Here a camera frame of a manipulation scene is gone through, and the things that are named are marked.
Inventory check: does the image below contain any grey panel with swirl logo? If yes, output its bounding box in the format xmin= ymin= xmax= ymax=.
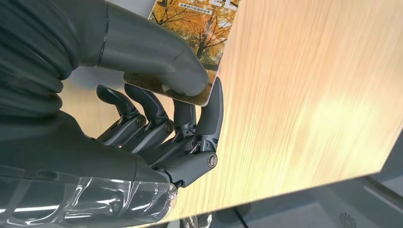
xmin=302 ymin=179 xmax=403 ymax=228

